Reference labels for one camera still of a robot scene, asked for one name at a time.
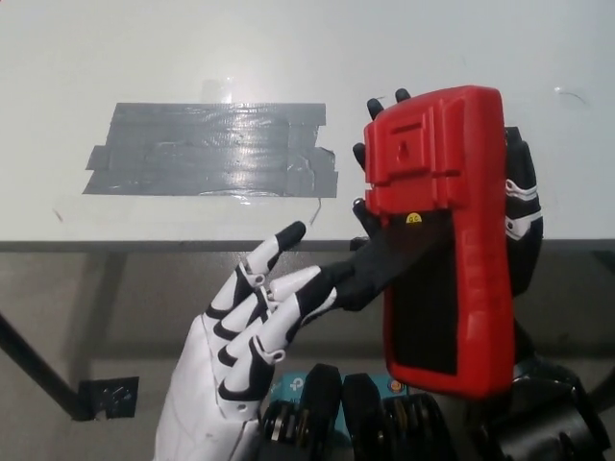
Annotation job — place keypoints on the black and teal robot torso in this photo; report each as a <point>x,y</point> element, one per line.
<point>355,408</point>

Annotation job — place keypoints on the red digital multimeter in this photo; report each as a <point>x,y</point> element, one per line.
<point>432,158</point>

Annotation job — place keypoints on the black right hand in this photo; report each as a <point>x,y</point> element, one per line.
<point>526,216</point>

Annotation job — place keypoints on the grey duct tape patch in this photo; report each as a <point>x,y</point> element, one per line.
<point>211,149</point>

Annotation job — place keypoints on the small black tape piece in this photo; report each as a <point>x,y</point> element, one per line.
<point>358,244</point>

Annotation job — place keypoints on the white and black left hand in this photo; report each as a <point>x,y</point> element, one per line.
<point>202,374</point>

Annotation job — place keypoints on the black diagonal table leg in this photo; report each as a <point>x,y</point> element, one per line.
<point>38,370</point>

